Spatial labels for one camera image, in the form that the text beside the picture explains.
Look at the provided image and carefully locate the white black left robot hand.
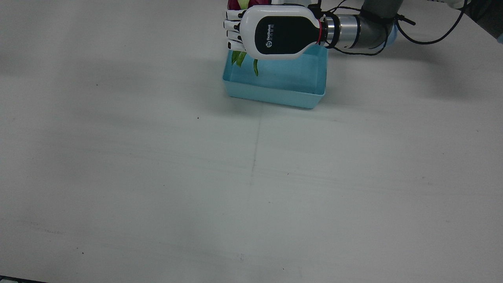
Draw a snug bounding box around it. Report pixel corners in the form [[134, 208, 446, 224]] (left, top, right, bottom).
[[223, 4, 327, 60]]

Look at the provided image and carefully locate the pink dragon fruit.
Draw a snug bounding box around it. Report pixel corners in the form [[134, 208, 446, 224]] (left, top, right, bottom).
[[227, 0, 272, 77]]

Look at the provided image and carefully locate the light blue plastic bin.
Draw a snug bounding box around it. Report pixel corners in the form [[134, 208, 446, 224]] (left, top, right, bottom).
[[222, 45, 329, 110]]

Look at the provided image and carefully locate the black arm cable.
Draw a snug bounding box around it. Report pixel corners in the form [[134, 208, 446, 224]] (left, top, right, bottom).
[[314, 0, 470, 55]]

